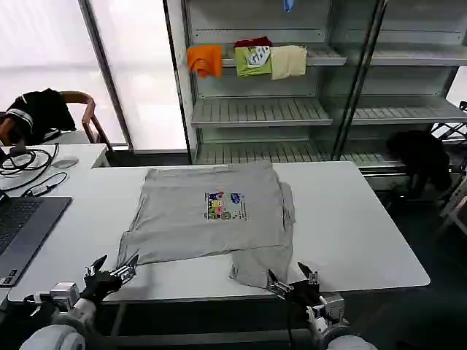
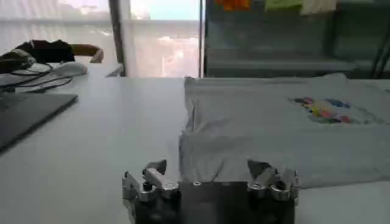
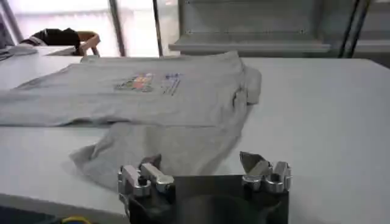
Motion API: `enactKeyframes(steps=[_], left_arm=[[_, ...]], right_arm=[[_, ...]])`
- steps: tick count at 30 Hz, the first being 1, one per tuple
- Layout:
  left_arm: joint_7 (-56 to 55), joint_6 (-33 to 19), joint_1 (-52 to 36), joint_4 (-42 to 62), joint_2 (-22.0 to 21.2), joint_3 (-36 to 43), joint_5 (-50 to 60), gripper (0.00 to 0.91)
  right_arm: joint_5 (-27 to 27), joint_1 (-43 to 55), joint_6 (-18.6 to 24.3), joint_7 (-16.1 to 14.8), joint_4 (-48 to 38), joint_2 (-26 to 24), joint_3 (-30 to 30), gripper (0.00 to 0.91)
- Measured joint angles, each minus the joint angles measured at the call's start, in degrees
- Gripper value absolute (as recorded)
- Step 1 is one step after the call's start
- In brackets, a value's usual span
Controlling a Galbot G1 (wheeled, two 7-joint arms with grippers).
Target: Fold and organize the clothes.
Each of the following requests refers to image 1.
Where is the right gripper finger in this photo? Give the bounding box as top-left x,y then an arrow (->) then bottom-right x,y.
267,268 -> 293,298
297,261 -> 322,286

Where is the grey round puck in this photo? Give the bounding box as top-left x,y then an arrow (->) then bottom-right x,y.
53,156 -> 80,169

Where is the white desk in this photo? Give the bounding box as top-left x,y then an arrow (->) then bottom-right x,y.
0,142 -> 110,200

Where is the black garment with white stripes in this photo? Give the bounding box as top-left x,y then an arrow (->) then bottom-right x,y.
6,87 -> 77,143

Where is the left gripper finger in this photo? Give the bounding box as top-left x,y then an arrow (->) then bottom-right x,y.
109,254 -> 140,283
84,254 -> 109,279

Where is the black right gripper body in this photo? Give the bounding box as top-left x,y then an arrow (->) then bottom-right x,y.
284,279 -> 324,315

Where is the black adapter cable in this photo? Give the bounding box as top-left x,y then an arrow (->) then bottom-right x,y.
0,171 -> 69,198

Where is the black folding rack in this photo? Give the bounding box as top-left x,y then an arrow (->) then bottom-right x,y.
430,122 -> 467,147

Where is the white work table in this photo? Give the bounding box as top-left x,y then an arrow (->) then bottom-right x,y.
7,160 -> 431,343

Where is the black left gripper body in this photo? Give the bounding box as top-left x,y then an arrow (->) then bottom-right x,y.
80,269 -> 123,304

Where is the empty metal shelf rack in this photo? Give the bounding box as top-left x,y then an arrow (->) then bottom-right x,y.
330,0 -> 467,183

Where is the brown wooden chair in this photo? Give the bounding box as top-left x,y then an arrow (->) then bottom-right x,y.
0,90 -> 110,147

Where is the grey printed t-shirt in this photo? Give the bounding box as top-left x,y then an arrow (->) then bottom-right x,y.
116,160 -> 296,291

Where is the white metal frame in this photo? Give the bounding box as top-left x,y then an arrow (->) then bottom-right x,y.
439,178 -> 467,234

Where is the dark grey laptop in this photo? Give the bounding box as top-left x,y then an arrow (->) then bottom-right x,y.
0,195 -> 73,289

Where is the metal shelf rack with clothes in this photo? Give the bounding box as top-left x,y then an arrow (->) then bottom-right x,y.
163,0 -> 350,167

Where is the coiled black cable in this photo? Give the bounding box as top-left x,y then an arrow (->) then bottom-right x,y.
0,142 -> 61,179

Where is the grey window frame post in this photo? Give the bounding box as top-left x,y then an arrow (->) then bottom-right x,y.
78,0 -> 134,152

